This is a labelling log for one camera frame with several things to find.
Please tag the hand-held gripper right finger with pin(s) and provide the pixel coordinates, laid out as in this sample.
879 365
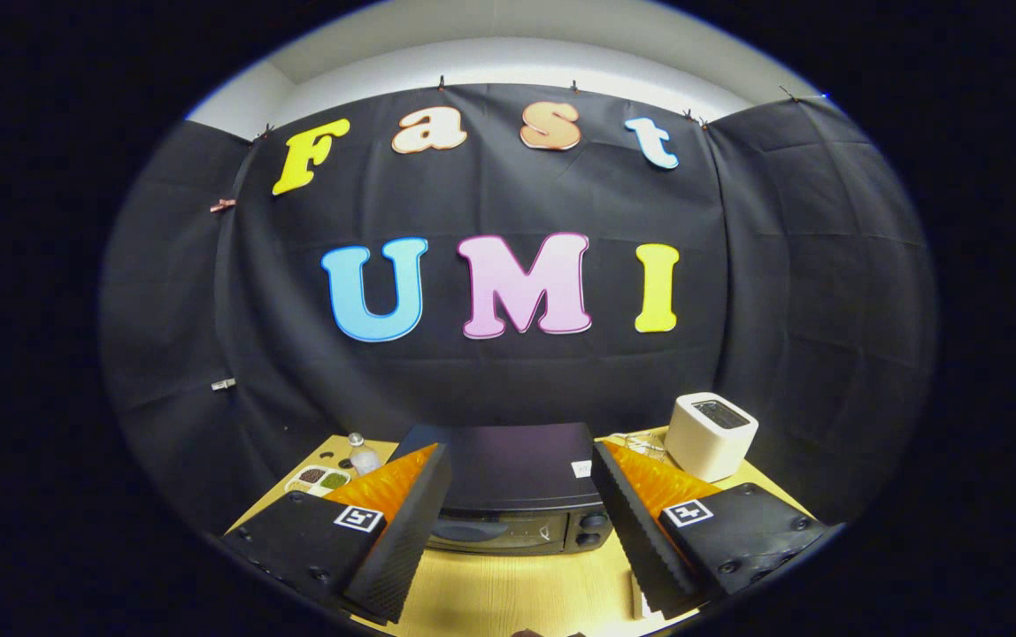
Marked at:
632 522

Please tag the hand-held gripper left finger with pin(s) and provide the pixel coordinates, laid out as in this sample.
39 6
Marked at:
406 540

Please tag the black toaster oven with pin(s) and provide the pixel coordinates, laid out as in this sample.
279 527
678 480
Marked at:
508 460

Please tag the white pop-up toaster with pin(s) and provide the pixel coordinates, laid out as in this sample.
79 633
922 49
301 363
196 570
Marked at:
707 442

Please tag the clear plastic bottle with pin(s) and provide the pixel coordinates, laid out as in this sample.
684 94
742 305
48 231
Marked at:
364 458

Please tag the white divided spice dish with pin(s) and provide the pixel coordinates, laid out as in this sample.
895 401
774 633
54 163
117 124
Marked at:
313 479

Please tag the silver cloth clip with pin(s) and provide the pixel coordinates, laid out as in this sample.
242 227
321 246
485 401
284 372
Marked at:
223 384

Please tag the black backdrop cloth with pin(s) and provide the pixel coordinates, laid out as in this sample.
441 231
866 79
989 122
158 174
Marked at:
782 265

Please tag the pink cloth clip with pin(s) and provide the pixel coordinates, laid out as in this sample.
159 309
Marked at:
222 205

